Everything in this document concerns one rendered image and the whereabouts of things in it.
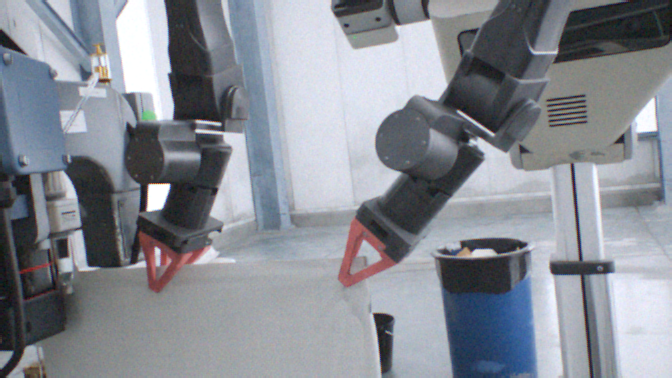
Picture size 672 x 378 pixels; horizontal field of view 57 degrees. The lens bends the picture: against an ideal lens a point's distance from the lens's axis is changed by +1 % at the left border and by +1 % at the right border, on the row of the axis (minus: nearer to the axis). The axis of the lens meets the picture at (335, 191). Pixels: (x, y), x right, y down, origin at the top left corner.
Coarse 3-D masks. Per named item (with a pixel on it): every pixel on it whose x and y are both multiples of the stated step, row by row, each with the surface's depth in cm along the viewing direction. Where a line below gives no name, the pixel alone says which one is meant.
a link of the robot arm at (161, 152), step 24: (240, 96) 71; (168, 120) 69; (192, 120) 76; (240, 120) 73; (144, 144) 66; (168, 144) 65; (192, 144) 69; (144, 168) 66; (168, 168) 65; (192, 168) 69
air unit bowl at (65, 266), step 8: (48, 240) 75; (56, 240) 75; (64, 240) 75; (72, 240) 76; (56, 248) 75; (64, 248) 75; (72, 248) 76; (56, 256) 75; (64, 256) 75; (72, 256) 76; (56, 264) 75; (64, 264) 75; (72, 264) 76; (56, 272) 75; (64, 272) 75; (72, 272) 76; (56, 280) 76; (64, 280) 75; (72, 280) 76
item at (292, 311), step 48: (96, 288) 82; (144, 288) 79; (192, 288) 76; (240, 288) 73; (288, 288) 71; (336, 288) 69; (96, 336) 83; (144, 336) 80; (192, 336) 77; (240, 336) 74; (288, 336) 71; (336, 336) 69
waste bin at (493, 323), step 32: (448, 256) 279; (512, 256) 269; (448, 288) 283; (480, 288) 272; (512, 288) 273; (448, 320) 290; (480, 320) 275; (512, 320) 275; (480, 352) 278; (512, 352) 276
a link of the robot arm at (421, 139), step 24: (384, 120) 56; (408, 120) 55; (432, 120) 54; (456, 120) 56; (504, 120) 58; (528, 120) 58; (384, 144) 56; (408, 144) 55; (432, 144) 54; (456, 144) 58; (504, 144) 60; (408, 168) 54; (432, 168) 56
